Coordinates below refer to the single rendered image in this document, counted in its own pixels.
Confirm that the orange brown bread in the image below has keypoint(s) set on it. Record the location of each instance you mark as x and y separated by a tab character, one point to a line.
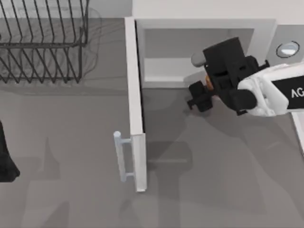
208	83

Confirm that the pale grey rounded box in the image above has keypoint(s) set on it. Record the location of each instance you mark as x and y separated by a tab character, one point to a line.
198	59

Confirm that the pale microwave oven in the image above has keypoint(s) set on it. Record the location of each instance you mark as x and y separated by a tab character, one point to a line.
266	31

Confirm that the round microwave knob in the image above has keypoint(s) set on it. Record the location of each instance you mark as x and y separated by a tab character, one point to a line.
287	49

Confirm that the white microwave door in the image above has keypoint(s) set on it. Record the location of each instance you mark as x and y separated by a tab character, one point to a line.
135	95

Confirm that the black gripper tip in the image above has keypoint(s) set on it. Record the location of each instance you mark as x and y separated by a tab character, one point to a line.
6	164

